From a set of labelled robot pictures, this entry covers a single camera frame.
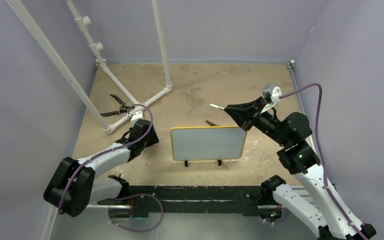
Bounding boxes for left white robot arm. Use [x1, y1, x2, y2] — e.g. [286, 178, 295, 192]
[43, 119, 159, 217]

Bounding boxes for yellow framed whiteboard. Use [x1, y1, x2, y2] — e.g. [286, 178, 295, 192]
[170, 126, 248, 167]

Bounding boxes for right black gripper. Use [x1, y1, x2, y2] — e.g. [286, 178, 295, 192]
[225, 96, 290, 147]

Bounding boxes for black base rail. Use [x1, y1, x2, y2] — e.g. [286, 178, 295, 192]
[97, 185, 277, 218]

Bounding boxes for black handled pliers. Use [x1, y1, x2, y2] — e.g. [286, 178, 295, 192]
[99, 94, 135, 117]

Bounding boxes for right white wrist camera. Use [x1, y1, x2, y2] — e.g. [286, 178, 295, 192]
[260, 83, 283, 114]

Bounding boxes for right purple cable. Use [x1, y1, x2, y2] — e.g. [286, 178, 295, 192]
[279, 82, 370, 240]

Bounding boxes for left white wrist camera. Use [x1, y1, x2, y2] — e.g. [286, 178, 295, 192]
[129, 110, 145, 126]

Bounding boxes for white PVC pipe frame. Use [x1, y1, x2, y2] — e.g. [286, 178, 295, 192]
[5, 0, 174, 134]

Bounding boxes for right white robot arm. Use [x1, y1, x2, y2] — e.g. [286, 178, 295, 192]
[224, 98, 377, 240]

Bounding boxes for green whiteboard marker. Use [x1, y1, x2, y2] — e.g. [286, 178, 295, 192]
[209, 103, 225, 111]

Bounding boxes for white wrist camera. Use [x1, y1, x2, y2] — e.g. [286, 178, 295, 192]
[129, 110, 145, 126]
[260, 83, 283, 114]

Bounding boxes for yellow handled pliers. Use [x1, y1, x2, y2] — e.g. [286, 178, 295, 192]
[205, 120, 219, 127]

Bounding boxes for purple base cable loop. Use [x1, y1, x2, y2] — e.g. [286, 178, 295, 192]
[107, 193, 164, 233]

